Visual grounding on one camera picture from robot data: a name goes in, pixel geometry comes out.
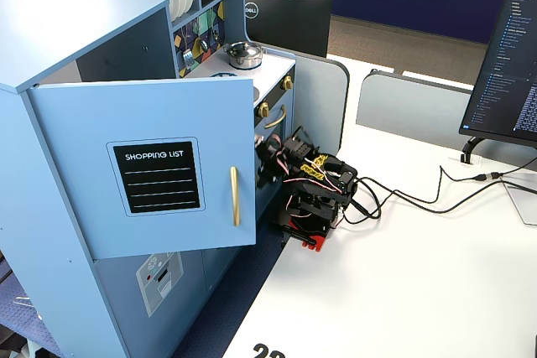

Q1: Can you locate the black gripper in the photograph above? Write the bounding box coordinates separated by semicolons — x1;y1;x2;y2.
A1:
253;133;291;192

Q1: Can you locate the blue shopping list cabinet door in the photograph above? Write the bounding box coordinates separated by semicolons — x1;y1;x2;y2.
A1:
26;75;258;261

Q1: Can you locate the blue toy kitchen cabinet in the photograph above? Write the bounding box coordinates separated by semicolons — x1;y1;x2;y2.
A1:
0;0;297;358

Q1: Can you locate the red table clamp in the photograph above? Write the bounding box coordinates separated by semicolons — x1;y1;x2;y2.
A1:
289;218;331;254

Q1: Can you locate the gray desk divider panel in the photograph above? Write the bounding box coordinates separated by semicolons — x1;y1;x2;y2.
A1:
263;42;351;153
355;69;537;161

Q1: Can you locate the steel pot with lid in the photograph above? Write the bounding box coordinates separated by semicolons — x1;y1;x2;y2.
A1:
222;41;266;70

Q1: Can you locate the metal toy spatula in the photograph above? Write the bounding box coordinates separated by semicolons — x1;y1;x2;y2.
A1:
181;26;195;66

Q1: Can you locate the metal toy ladle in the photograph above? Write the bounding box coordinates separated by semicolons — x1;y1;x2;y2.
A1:
195;22;210;53

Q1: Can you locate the blue ice dispenser door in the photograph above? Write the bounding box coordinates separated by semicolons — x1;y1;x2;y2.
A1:
92;250;207;358

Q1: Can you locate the black Dell monitor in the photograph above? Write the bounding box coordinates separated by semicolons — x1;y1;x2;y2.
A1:
243;0;333;59

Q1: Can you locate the gray laptop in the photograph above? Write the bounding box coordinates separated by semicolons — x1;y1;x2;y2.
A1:
502;180;537;226

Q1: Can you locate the black monitor showing code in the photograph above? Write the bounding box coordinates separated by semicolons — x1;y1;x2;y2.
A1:
458;0;537;144

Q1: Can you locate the gold door handle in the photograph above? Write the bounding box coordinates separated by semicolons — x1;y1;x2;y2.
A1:
229;166;242;228

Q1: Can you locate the gold oven handle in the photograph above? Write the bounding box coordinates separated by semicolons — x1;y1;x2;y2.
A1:
263;105;288;130

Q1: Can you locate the black USB cable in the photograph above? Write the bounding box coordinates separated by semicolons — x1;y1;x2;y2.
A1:
350;160;537;225

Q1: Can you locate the black power cable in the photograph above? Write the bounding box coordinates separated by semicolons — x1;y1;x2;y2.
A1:
335;179;537;227

